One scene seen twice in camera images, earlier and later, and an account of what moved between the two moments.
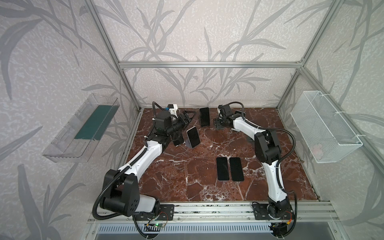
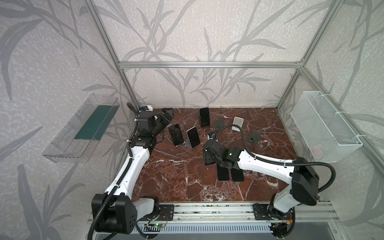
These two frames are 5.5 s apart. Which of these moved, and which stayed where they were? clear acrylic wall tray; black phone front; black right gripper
Moved: black right gripper
Stayed: black phone front; clear acrylic wall tray
